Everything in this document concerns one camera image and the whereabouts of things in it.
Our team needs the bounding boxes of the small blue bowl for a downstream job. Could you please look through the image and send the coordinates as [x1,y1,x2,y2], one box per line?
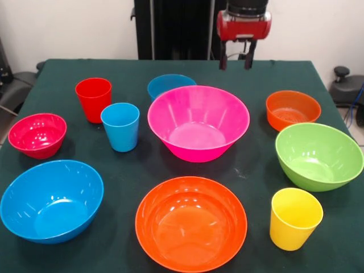
[147,73,197,102]

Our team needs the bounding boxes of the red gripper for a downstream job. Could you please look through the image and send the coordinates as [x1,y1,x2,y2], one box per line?
[216,10,272,71]

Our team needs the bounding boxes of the small crimson bowl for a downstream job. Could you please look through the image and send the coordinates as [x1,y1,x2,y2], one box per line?
[7,113,68,160]

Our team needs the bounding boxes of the large blue bowl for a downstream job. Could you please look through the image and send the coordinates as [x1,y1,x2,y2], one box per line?
[0,159,105,245]

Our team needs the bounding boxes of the small orange bowl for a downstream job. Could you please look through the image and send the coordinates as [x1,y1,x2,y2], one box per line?
[266,90,322,133]

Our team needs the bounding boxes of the dark green tablecloth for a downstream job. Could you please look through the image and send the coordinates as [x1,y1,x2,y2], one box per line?
[0,59,364,273]

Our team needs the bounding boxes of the black pedestal leg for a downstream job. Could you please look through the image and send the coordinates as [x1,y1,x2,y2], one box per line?
[329,66,364,127]
[0,61,46,114]

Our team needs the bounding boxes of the red cup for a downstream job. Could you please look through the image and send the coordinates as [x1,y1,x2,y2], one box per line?
[75,77,113,124]

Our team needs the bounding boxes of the blue cup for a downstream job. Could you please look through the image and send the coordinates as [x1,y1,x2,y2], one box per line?
[100,102,140,153]

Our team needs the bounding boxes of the large orange bowl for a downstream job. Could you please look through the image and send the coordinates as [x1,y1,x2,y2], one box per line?
[135,176,248,273]

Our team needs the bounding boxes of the yellow cup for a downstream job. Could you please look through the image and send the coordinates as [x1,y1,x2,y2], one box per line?
[269,187,324,251]

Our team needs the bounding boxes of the large pink bowl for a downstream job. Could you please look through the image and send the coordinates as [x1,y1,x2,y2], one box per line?
[147,85,251,163]

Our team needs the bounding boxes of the blue cable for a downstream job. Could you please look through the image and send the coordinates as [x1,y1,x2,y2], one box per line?
[345,84,364,127]

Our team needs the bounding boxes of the green bowl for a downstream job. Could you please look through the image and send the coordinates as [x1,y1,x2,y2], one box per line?
[275,122,364,192]

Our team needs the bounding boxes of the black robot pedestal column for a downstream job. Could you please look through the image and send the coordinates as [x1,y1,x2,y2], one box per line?
[130,0,228,60]

